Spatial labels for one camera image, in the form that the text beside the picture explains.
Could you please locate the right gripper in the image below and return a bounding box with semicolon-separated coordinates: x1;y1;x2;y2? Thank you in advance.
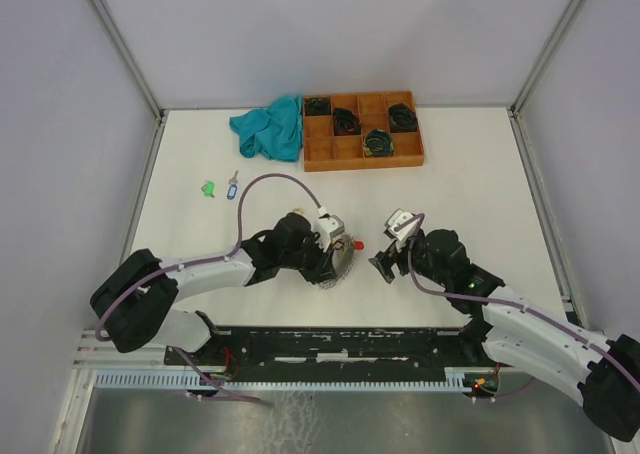
367;230;449;288

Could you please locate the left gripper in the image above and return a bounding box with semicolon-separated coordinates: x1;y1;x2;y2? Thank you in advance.
280;232;337;285

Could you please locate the metal key organizer ring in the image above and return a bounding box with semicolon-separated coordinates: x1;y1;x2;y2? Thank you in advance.
317;237;366;291

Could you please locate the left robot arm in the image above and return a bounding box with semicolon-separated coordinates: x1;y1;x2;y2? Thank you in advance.
90;212;355;364

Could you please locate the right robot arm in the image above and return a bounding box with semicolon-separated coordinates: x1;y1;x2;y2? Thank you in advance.
369;229;639;442

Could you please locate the blue tag key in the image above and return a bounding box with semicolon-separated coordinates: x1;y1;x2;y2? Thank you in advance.
226;170;239;200

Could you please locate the wooden compartment tray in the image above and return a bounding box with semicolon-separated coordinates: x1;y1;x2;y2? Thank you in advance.
302;91;425;172

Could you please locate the green tag key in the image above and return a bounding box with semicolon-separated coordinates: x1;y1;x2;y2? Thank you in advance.
201;181;215;198

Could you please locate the teal cloth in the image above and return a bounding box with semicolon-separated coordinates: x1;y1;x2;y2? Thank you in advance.
229;95;303;163

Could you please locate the rolled black orange sock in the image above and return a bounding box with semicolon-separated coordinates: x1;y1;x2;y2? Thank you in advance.
332;108;361;136

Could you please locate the rolled dark sock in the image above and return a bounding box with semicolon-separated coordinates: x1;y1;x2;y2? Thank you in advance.
304;97;332;117

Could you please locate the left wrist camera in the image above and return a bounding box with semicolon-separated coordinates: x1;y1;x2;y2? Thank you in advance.
313;214;345;252

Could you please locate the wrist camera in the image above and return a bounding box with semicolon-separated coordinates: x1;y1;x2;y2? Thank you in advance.
384;209;425;250
313;214;345;252

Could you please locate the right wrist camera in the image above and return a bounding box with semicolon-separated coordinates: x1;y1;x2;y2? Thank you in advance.
384;209;425;250

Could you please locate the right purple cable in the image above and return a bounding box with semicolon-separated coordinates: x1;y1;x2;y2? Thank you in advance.
394;212;640;393

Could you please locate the purple cable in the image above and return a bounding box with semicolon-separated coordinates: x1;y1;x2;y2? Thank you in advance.
394;212;640;393
94;172;326;343

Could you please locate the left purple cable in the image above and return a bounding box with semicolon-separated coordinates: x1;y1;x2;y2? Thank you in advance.
94;172;326;343

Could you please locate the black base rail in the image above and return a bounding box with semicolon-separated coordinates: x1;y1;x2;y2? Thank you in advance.
190;326;495;383

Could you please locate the white cable duct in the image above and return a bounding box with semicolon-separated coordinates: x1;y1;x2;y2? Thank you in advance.
94;369;471;393

